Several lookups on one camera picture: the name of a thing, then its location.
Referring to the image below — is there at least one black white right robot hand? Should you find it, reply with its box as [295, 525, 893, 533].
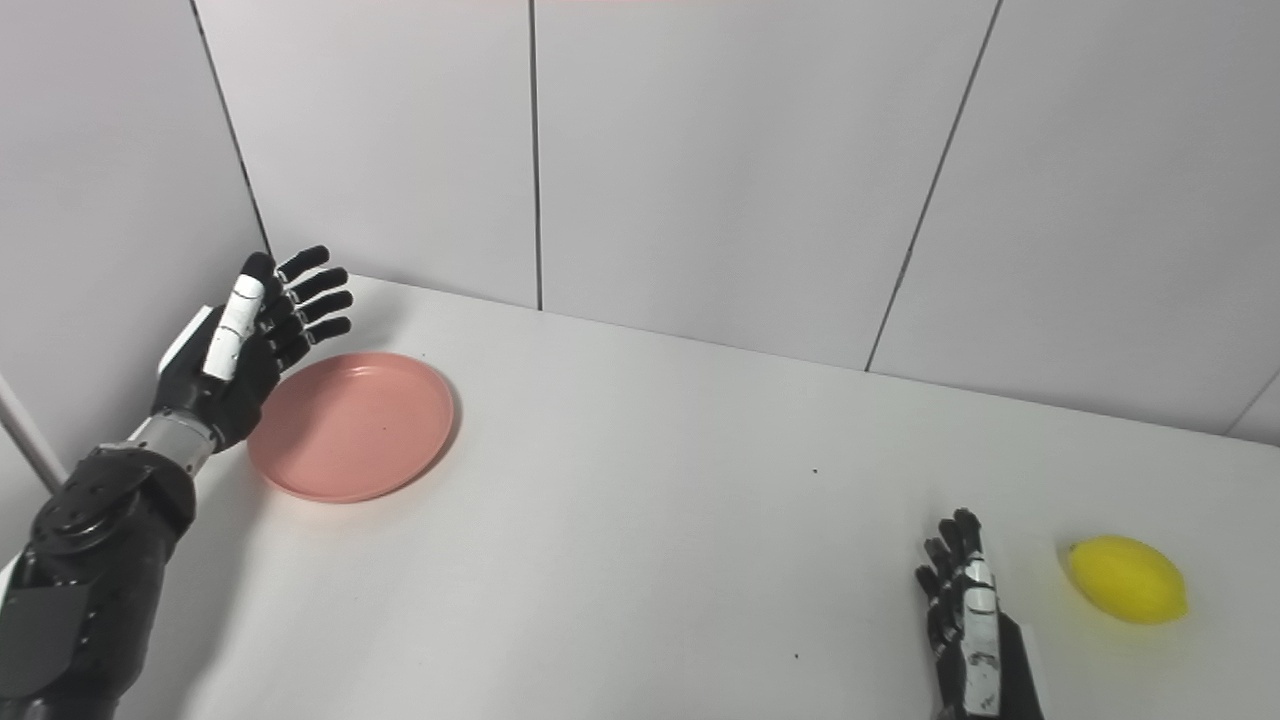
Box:
[914, 508, 1046, 720]

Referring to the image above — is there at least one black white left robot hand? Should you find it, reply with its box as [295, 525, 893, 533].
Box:
[150, 245, 354, 453]

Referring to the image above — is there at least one pink round plate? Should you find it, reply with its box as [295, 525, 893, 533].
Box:
[247, 352, 456, 504]

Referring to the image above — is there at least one yellow lemon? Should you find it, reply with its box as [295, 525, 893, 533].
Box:
[1062, 535, 1189, 626]

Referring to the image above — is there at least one white metal frame bar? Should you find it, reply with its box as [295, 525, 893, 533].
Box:
[0, 375, 66, 493]

